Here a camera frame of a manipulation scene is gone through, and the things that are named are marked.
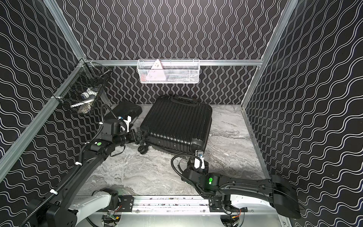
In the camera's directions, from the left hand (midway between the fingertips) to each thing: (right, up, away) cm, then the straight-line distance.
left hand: (140, 130), depth 77 cm
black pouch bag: (-23, +14, +35) cm, 44 cm away
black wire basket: (-44, +23, +15) cm, 52 cm away
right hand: (+30, -18, +3) cm, 35 cm away
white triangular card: (+7, +35, +12) cm, 38 cm away
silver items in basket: (-29, +13, -2) cm, 32 cm away
